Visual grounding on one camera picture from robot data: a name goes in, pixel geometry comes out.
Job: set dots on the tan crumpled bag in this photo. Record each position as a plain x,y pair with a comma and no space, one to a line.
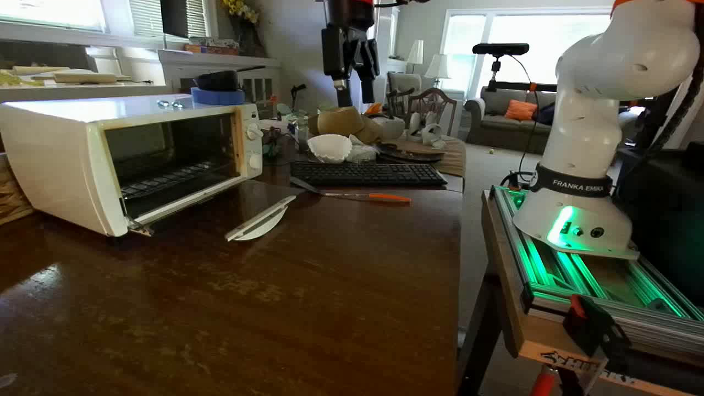
342,121

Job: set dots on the black control box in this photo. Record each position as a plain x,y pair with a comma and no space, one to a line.
660,220

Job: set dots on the orange cushion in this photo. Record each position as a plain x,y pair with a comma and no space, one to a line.
519,110

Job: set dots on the white bowl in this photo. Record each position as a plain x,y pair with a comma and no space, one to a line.
331,146

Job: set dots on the dark round tray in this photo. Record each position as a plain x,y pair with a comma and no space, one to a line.
411,153

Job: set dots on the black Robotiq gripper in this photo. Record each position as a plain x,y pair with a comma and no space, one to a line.
362,57

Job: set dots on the grey sofa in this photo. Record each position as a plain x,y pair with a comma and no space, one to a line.
497,128

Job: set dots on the white toaster oven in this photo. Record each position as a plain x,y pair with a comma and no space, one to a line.
59,160

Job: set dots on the white table lamp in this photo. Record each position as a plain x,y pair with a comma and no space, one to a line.
416,50
437,66

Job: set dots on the black rounded object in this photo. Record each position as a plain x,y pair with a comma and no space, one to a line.
217,80

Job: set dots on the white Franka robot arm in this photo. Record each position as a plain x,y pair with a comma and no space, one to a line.
585,124

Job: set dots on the yellow flower bunch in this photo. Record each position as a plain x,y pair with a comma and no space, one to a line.
241,10

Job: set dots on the black table clamp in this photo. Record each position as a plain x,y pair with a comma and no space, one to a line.
595,325

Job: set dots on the black camera on stand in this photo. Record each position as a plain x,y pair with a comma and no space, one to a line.
500,49

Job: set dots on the dark blue cushion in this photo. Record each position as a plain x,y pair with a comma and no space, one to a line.
546,112

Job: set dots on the white crumpled cloth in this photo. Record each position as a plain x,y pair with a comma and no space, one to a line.
362,153

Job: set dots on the aluminium robot mounting table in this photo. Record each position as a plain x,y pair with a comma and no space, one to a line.
585,282

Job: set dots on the wicker basket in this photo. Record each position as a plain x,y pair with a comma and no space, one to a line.
13,193

